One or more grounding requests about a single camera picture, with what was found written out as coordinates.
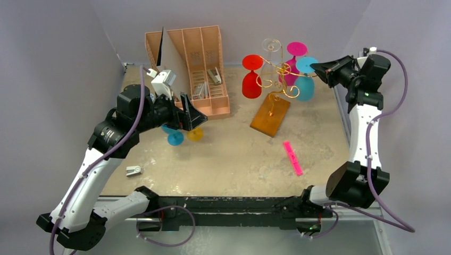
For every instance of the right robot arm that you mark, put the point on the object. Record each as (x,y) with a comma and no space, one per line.
(360,179)

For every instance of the yellow plastic wine glass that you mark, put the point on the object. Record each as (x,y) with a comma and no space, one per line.
(195,135)

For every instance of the small white metal clip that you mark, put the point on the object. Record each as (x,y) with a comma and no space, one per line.
(133,170)

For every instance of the red plastic wine glass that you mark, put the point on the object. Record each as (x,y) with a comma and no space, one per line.
(250,88)

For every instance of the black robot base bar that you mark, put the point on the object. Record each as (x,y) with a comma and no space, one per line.
(286,213)

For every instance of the white paper folder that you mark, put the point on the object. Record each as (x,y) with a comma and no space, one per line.
(169,59)

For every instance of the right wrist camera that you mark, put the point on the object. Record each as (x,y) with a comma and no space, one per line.
(368,51)

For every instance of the grey stapler in organizer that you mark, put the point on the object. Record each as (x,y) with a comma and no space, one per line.
(214,75)

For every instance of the clear wine glass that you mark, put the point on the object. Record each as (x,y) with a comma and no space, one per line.
(271,46)

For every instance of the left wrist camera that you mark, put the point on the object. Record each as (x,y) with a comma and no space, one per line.
(162,82)

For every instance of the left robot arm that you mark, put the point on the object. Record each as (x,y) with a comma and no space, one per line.
(77,223)

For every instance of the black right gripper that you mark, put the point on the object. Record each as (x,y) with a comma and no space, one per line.
(341,71)

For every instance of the gold wire wine glass rack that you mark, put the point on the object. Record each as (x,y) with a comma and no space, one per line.
(273,109)

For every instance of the teal wine glass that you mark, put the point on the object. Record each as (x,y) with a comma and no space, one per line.
(303,83)

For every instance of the pink plastic clip tool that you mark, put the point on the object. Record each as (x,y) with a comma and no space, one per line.
(293,158)

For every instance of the silver item in organizer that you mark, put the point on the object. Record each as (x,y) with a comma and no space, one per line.
(200,91)

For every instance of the magenta plastic wine glass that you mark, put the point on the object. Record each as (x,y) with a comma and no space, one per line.
(296,49)

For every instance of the blue plastic wine glass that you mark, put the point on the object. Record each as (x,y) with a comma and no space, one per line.
(175,137)

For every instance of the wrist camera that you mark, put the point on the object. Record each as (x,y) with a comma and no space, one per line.
(162,82)
(368,51)

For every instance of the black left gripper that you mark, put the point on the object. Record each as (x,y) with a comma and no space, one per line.
(189,117)

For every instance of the peach plastic file organizer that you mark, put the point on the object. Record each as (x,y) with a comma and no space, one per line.
(201,49)

